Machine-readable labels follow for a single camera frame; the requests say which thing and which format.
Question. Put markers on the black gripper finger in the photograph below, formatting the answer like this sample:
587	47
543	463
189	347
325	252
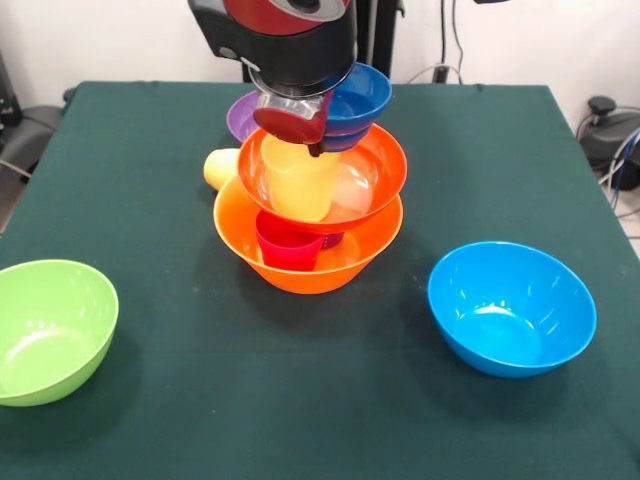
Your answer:
316	149

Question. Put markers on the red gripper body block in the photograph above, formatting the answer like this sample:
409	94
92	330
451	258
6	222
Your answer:
290	127

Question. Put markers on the pale yellow ribbed cup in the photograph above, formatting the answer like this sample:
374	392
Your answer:
300	185

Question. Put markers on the small dark blue bowl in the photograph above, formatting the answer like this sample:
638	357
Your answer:
357	110

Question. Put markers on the red plastic bowl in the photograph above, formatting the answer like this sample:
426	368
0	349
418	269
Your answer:
390	170

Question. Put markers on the purple plastic cup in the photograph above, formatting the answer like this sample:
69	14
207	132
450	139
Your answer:
334	241

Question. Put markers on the pink plastic cup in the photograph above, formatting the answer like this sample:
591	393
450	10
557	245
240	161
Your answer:
285	252

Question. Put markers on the large orange plastic bowl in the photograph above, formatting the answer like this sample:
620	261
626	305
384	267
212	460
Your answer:
235	230

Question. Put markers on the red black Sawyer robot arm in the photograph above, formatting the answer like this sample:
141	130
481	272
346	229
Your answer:
280	40

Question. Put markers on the purple plastic bowl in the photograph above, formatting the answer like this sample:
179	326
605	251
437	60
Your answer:
242	117

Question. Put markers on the yellow plastic cup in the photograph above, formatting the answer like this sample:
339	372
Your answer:
217	167

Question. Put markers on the dark green table cloth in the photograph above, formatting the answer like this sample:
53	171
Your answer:
300	390

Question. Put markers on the light blue plastic bowl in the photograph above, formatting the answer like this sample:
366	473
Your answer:
510	310

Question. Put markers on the grey office chair base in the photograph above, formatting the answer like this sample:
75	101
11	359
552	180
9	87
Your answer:
25	135

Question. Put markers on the black office chair base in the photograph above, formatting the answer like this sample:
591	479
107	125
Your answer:
610	135

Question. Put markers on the green plastic bowl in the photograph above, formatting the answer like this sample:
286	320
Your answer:
50	330

